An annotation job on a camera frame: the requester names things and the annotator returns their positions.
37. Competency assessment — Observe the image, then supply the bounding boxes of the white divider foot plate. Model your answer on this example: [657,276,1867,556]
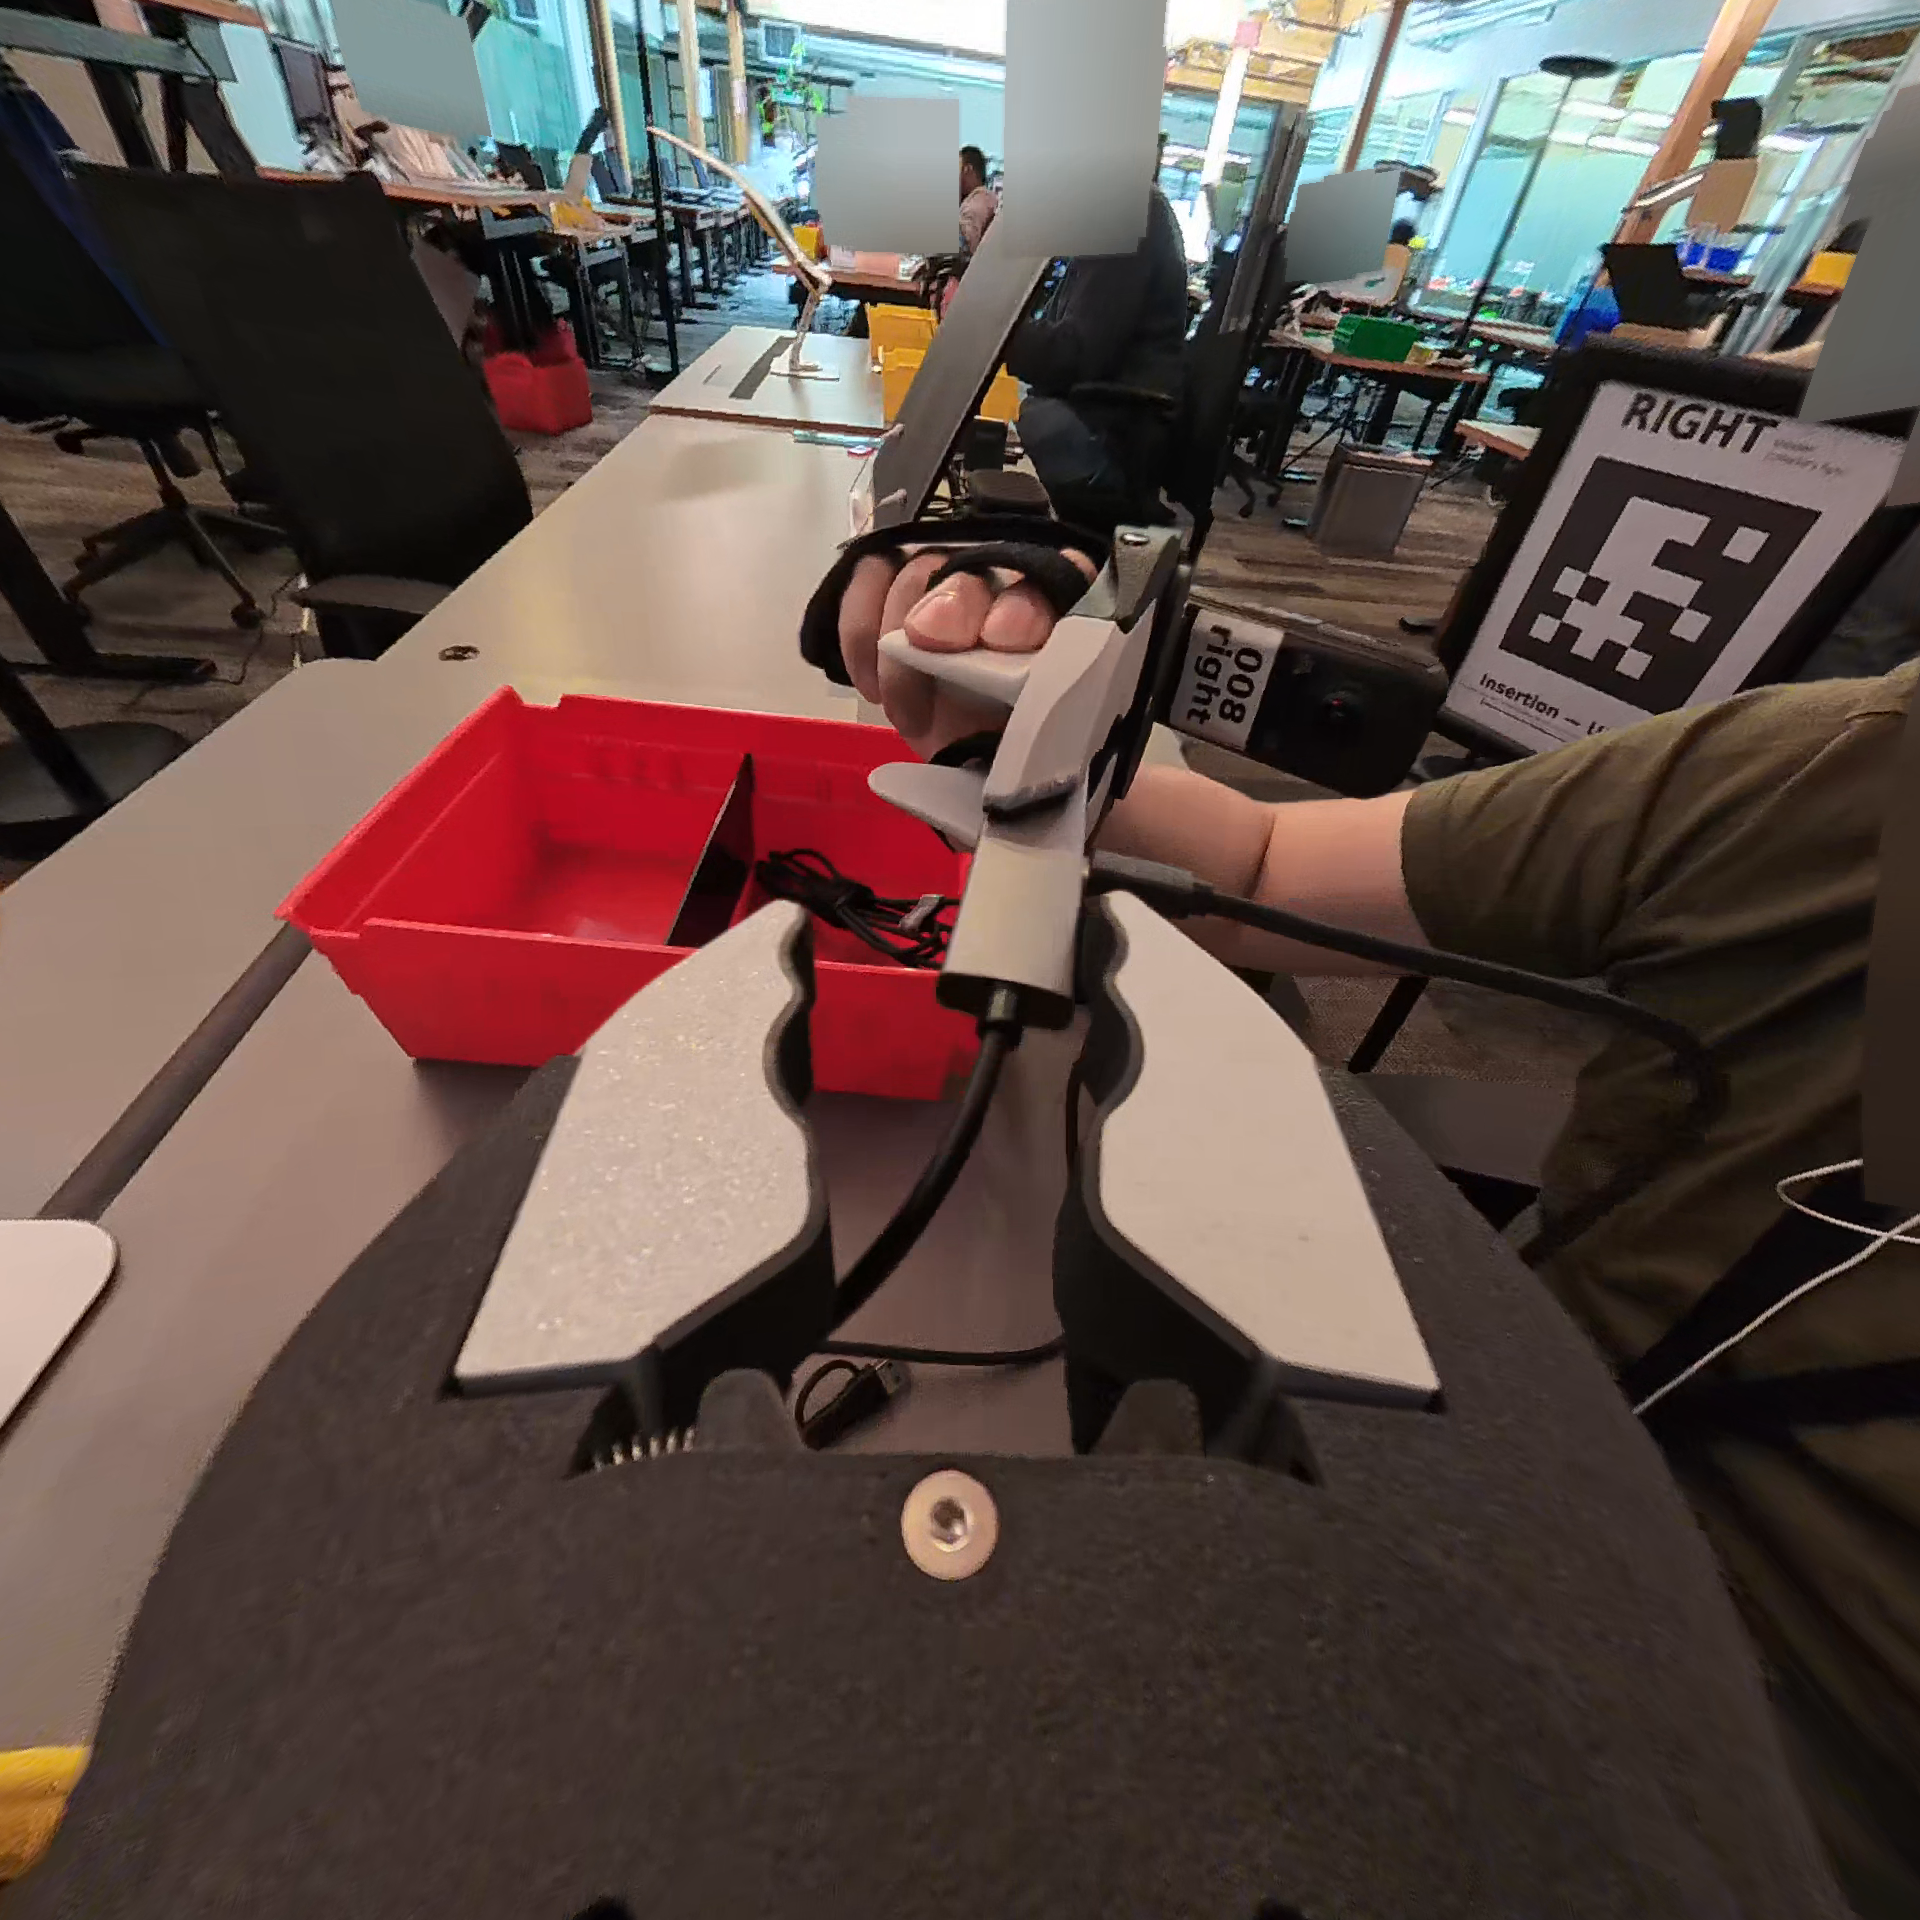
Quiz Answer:
[0,1219,119,1429]

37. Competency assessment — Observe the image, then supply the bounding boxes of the thick black usb-c cable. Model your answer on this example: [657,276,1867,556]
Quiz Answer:
[1087,858,1729,1261]

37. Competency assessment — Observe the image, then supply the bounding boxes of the thin white cord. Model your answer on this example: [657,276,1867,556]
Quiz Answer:
[1631,1161,1920,1421]

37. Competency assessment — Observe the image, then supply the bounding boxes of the red bag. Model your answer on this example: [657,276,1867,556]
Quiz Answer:
[480,323,594,437]

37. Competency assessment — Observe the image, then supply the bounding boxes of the grey trash bin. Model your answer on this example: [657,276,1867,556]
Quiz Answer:
[1309,444,1434,560]

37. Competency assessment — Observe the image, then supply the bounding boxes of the yellow storage bin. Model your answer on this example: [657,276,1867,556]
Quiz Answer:
[869,305,1025,431]

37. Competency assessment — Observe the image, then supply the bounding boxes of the person's right forearm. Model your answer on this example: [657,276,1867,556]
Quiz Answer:
[1118,761,1424,979]

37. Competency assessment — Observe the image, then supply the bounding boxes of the white marker card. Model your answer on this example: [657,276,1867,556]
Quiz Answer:
[1446,379,1911,755]

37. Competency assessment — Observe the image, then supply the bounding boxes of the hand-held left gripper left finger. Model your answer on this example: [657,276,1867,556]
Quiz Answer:
[452,899,837,1442]

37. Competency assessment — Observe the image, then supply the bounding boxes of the bundled black cables with strap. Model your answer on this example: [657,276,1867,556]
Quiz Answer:
[750,848,961,969]

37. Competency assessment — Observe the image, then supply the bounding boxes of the grey usb hub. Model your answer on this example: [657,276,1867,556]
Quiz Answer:
[794,836,1092,1455]

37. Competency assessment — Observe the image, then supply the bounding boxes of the blue and black office chair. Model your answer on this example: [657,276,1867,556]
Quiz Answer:
[0,60,294,631]

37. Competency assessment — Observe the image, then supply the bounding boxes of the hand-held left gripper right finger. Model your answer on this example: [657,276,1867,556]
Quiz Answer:
[1056,889,1446,1457]

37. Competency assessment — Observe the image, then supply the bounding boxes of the red plastic bin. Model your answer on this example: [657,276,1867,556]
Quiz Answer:
[278,687,987,1106]

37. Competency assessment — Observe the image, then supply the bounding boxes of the black red-bin divider plate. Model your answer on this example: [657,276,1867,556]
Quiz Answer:
[667,750,761,953]

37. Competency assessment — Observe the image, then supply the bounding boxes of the person's right hand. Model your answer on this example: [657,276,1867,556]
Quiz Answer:
[840,553,1082,767]

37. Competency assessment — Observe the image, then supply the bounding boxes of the grey slanted panel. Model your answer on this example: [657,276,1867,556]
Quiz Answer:
[869,255,1055,524]

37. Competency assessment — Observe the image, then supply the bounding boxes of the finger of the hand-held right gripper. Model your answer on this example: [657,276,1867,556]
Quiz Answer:
[981,606,1161,823]
[869,757,1106,902]

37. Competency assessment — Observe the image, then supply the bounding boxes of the yellow plastic bin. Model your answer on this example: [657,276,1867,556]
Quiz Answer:
[0,1745,91,1877]

